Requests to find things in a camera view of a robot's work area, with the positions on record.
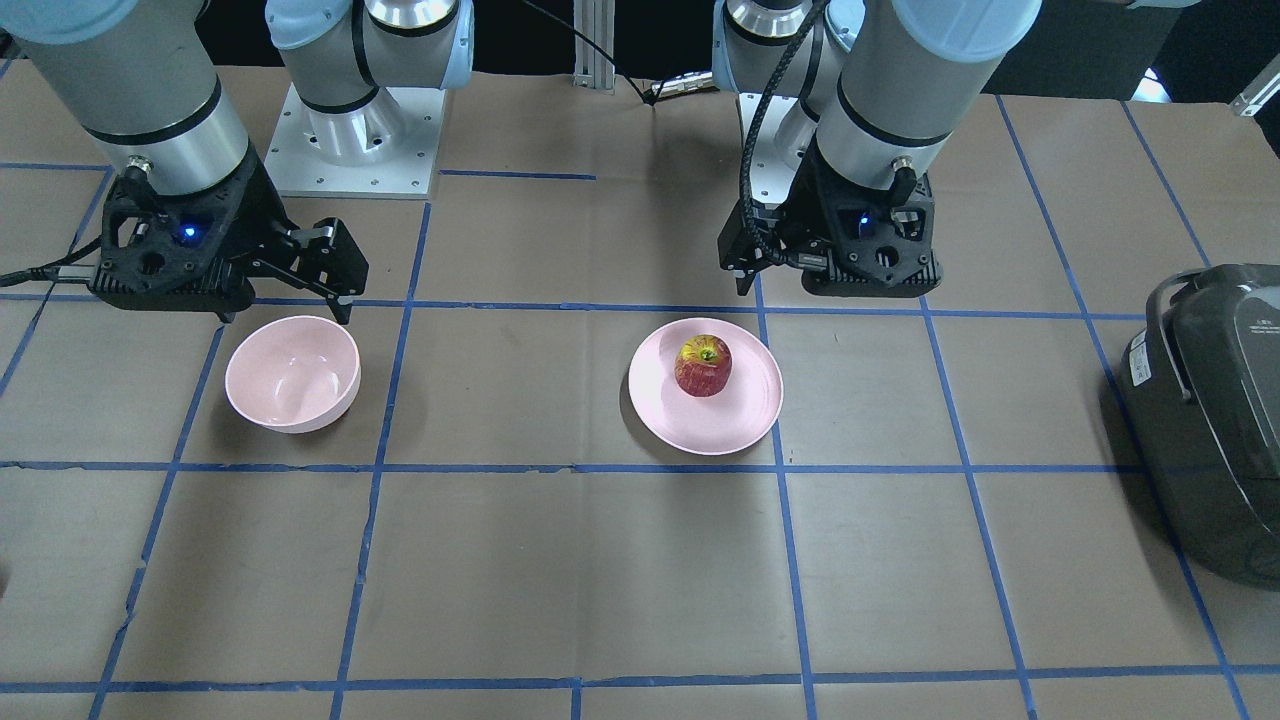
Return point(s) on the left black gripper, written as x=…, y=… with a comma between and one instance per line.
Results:
x=822, y=205

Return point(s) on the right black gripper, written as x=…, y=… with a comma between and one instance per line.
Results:
x=258, y=212

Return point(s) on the red yellow apple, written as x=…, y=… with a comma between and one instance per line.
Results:
x=703, y=366

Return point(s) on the pink bowl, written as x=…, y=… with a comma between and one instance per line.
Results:
x=294, y=375

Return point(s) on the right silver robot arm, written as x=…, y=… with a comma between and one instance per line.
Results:
x=139, y=81

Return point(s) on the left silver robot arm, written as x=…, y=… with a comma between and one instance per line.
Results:
x=854, y=101

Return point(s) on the pink plate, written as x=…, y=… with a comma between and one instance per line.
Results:
x=744, y=412

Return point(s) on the dark grey rice cooker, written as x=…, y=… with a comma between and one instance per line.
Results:
x=1201, y=384

